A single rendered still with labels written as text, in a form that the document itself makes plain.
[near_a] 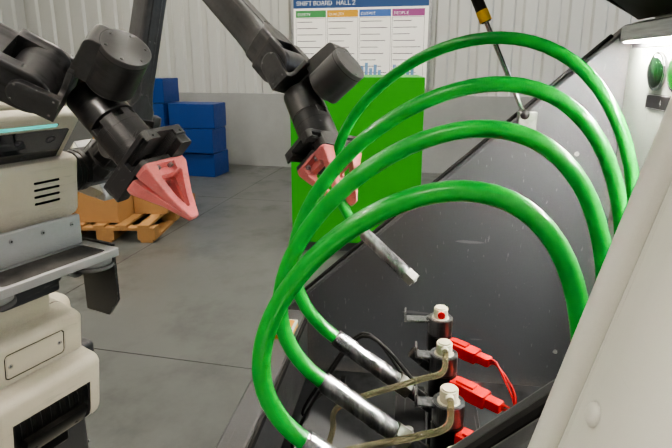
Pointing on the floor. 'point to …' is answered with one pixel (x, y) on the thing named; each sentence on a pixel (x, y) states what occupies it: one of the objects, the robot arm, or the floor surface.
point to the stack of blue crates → (195, 128)
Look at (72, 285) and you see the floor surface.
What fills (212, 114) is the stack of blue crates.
